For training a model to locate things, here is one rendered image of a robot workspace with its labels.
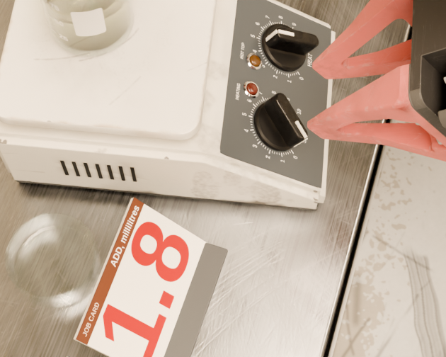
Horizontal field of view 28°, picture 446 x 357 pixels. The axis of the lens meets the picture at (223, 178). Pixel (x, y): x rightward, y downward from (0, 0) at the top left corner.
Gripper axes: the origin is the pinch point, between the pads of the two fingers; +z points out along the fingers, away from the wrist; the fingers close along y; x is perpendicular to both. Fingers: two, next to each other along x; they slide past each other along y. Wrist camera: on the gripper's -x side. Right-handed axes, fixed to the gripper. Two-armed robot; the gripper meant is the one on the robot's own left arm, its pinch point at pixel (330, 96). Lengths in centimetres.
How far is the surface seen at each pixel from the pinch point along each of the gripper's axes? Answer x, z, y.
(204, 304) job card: 6.1, 12.6, 7.9
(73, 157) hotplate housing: -3.3, 15.7, 1.4
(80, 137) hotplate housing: -4.1, 14.4, 0.8
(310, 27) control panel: 6.5, 6.8, -10.5
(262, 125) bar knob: 3.6, 7.4, -2.0
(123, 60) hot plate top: -4.2, 11.7, -3.5
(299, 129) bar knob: 4.7, 5.5, -1.8
